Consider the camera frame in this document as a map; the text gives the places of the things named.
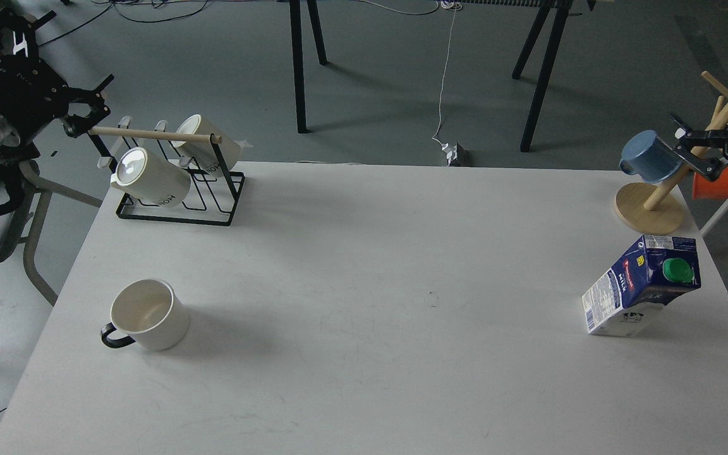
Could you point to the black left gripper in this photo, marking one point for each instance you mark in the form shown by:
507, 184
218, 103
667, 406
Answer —
30, 98

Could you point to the blue white milk carton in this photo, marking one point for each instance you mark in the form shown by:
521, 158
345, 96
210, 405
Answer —
649, 275

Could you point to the white mug black handle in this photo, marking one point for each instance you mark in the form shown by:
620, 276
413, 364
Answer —
146, 312

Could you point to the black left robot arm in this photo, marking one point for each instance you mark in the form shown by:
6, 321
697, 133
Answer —
17, 38

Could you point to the orange mug on tree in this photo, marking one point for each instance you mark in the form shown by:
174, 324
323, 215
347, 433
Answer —
703, 189

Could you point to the blue mug on tree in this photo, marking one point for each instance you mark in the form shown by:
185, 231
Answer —
649, 157

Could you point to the white mug front on rack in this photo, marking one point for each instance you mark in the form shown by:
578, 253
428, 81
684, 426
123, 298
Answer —
151, 178

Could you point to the white mug on rack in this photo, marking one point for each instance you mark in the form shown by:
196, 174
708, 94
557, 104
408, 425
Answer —
151, 178
203, 152

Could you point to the wooden mug tree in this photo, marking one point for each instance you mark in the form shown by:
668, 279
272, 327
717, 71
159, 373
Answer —
649, 208

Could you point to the white mug rear on rack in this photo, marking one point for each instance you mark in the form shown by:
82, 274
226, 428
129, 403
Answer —
203, 152

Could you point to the black table legs right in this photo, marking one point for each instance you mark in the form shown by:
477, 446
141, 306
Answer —
562, 12

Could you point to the white power adapter on floor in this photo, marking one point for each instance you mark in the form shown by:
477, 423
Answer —
456, 155

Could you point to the black wire mug rack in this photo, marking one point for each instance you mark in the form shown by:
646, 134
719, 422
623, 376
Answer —
210, 201

